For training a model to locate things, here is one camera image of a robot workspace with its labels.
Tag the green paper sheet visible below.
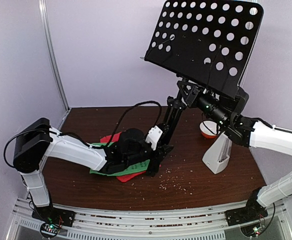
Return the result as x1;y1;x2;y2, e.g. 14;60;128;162
89;142;150;177

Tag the red paper sheet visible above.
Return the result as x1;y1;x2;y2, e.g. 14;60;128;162
100;132;145;183

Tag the black perforated music stand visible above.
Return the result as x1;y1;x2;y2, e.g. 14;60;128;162
144;0;264;142

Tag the grey metronome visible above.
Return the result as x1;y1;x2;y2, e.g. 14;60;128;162
202;133;232;175

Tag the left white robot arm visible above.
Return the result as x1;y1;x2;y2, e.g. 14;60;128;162
13;117;174;222

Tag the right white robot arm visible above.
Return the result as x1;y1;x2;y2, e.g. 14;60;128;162
177;79;292;221

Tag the orange and white bowl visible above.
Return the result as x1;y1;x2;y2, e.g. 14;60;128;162
199;120;220;139

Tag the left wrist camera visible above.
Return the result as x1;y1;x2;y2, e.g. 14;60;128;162
145;125;163;151

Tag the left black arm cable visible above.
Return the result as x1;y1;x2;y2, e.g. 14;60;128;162
105;100;163;148

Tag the right aluminium frame post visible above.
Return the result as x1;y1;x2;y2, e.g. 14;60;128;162
227;0;259;113

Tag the aluminium frame post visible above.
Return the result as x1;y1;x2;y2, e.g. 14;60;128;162
227;0;259;113
37;0;71;113

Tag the aluminium front rail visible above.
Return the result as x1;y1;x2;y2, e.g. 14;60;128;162
10;197;292;240

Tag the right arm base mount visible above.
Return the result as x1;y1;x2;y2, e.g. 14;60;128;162
225;207;268;226

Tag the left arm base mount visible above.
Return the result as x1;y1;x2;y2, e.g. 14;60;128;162
31;207;76;227

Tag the left aluminium frame post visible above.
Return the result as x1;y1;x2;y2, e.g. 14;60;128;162
37;0;71;113

